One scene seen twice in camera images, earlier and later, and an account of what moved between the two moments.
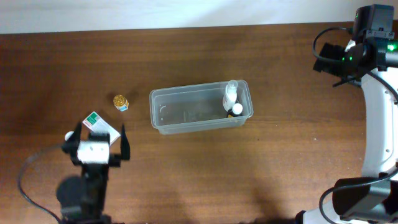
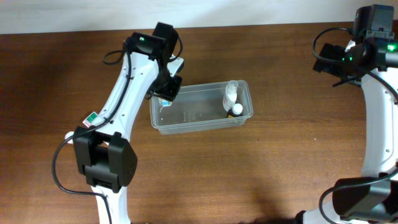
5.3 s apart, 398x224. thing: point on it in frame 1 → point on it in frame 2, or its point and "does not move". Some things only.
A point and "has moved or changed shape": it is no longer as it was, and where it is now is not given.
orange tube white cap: (68, 134) does not move
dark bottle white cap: (236, 111) does not move
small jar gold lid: (120, 103) has moved or changed shape
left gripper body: (115, 159) → (170, 88)
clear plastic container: (200, 107) does not move
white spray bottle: (230, 96) does not move
